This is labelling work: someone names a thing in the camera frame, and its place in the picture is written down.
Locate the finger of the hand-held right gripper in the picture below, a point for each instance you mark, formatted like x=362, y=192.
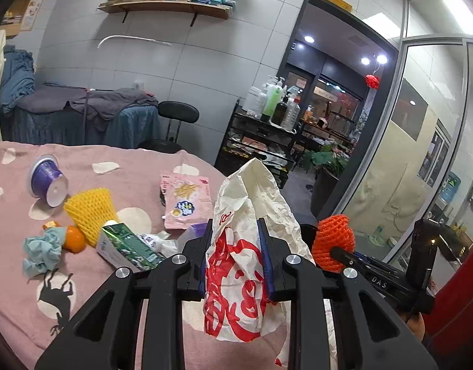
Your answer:
x=342, y=255

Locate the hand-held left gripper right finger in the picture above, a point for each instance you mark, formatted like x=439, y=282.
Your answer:
x=265, y=264

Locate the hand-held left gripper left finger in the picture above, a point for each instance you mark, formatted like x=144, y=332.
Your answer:
x=203, y=264

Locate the orange foam fruit net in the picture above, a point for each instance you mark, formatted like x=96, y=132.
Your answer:
x=333, y=235

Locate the white blue-printed wrapper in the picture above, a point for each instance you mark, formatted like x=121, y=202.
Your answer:
x=161, y=244

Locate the white red-printed paper bag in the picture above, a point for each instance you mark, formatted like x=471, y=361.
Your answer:
x=236, y=200

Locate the person's right hand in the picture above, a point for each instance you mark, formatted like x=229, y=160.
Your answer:
x=417, y=323

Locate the small purple wrapper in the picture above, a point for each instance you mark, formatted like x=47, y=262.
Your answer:
x=198, y=231

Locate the red bin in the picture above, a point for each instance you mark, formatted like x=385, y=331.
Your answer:
x=460, y=296

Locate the blue water jug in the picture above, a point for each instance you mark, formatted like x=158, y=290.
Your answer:
x=450, y=187

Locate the pink snack packet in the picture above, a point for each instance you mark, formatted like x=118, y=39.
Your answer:
x=186, y=200

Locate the green drink carton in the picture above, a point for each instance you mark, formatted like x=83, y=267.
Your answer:
x=124, y=244

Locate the green potted plant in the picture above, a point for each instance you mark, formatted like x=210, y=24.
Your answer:
x=325, y=160

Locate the pink printed blanket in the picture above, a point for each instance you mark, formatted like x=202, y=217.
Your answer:
x=124, y=169

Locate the yellow foam fruit net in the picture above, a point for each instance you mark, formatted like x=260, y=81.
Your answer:
x=90, y=212

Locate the black metal rack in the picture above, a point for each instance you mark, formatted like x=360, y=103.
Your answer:
x=236, y=138

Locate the orange tangerine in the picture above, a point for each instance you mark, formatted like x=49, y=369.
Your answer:
x=75, y=239

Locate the clear plastic bottle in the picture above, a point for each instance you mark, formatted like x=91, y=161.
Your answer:
x=291, y=113

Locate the blue grey fabric pile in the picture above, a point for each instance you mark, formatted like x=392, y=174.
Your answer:
x=136, y=127

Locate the dark brown bottle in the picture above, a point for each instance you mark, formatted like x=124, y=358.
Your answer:
x=279, y=111

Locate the black stool chair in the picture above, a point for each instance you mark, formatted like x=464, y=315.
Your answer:
x=178, y=111

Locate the white plastic jug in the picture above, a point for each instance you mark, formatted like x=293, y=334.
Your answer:
x=255, y=104

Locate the crumpled teal tissue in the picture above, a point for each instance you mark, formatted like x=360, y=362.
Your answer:
x=40, y=254

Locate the green pump bottle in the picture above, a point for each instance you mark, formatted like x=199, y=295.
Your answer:
x=273, y=98

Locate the red hanging ornament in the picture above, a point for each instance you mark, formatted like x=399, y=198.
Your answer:
x=372, y=81

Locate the purple yogurt cup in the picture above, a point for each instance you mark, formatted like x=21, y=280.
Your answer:
x=43, y=177

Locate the grey bed blanket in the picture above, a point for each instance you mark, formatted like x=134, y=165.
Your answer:
x=105, y=102

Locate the thin upright pole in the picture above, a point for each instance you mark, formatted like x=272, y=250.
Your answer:
x=88, y=108

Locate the ceiling light panel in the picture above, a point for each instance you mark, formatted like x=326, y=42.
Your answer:
x=462, y=11

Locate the yellow door sign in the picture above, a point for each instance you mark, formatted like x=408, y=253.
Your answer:
x=336, y=0

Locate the pile of blue clothes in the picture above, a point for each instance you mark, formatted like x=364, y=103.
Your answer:
x=15, y=73

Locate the glass partition with metal frame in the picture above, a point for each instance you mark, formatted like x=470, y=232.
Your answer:
x=404, y=19

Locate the black door frame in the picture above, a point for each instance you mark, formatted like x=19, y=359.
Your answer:
x=298, y=19

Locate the long wooden wall shelf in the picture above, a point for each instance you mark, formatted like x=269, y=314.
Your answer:
x=163, y=7

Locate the wall poster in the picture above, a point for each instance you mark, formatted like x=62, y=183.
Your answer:
x=33, y=9

